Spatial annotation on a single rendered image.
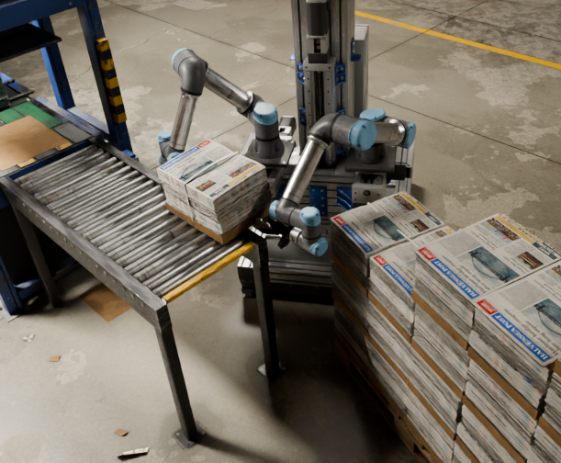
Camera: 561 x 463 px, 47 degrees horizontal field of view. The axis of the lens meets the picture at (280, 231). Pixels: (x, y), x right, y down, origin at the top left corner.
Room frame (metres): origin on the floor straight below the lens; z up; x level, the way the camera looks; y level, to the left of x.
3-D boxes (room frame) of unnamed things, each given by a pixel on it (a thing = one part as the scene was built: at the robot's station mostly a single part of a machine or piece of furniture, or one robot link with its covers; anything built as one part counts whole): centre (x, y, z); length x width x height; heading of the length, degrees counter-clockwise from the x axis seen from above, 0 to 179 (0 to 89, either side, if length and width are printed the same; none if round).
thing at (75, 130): (3.17, 1.37, 0.75); 0.70 x 0.65 x 0.10; 41
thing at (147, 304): (2.24, 0.89, 0.74); 1.34 x 0.05 x 0.12; 41
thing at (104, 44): (3.18, 0.80, 1.05); 0.05 x 0.05 x 0.45; 41
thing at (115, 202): (2.45, 0.75, 0.77); 0.47 x 0.05 x 0.05; 131
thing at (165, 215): (2.26, 0.58, 0.77); 0.47 x 0.05 x 0.05; 131
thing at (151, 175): (2.56, 0.51, 0.74); 1.34 x 0.05 x 0.12; 41
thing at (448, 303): (1.57, -0.67, 0.95); 0.38 x 0.29 x 0.23; 114
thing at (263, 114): (2.74, 0.02, 0.98); 0.13 x 0.12 x 0.14; 20
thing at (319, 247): (1.99, -0.12, 0.83); 0.11 x 0.08 x 0.09; 41
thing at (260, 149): (2.74, 0.02, 0.87); 0.15 x 0.15 x 0.10
